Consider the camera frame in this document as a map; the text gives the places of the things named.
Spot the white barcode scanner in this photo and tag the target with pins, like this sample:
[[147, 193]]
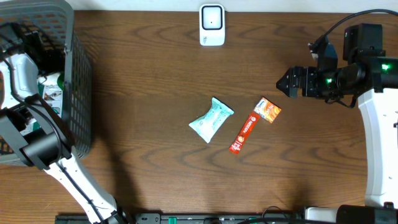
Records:
[[212, 25]]

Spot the grey plastic mesh basket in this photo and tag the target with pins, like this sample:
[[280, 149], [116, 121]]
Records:
[[54, 22]]

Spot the white plastic bottle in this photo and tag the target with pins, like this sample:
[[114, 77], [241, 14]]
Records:
[[52, 79]]

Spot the green white instruction package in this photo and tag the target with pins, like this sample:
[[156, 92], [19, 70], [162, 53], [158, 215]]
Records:
[[53, 96]]

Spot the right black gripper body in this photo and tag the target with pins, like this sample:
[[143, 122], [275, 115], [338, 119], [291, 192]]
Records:
[[324, 85]]

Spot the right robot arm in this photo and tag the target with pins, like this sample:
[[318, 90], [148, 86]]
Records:
[[370, 78]]

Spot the teal wet wipes pack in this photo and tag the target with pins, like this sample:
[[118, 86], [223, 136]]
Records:
[[207, 125]]

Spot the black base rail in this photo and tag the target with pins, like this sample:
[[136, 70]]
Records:
[[156, 218]]

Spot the orange white small packet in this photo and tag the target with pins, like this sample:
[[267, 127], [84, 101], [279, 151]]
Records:
[[267, 110]]

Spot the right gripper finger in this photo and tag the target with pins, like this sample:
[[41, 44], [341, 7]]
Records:
[[289, 78], [289, 91]]

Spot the red Nescafe stick sachet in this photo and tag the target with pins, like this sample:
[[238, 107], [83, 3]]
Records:
[[245, 131]]

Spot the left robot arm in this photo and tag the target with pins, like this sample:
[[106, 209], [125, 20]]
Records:
[[35, 132]]

